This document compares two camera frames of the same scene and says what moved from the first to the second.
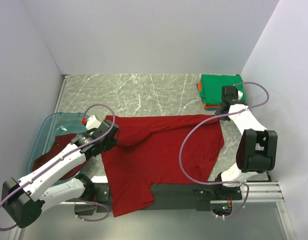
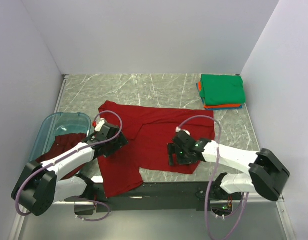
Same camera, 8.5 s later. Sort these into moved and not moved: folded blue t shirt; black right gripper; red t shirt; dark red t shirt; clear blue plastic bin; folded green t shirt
Moved: red t shirt; black right gripper
Not moved: clear blue plastic bin; dark red t shirt; folded blue t shirt; folded green t shirt
